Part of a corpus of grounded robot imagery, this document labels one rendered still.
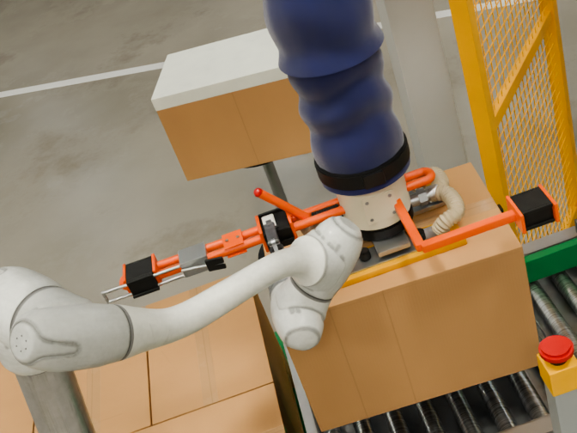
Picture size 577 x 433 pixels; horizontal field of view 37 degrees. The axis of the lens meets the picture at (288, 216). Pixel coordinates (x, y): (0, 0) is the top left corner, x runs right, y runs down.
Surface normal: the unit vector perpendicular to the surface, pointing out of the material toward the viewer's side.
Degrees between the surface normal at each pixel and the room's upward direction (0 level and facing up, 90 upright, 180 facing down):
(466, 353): 90
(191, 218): 0
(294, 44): 99
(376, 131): 78
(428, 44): 90
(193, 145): 90
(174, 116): 90
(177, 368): 0
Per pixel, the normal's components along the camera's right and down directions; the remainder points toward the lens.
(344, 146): -0.23, 0.41
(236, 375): -0.29, -0.78
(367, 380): 0.13, 0.55
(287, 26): -0.50, 0.70
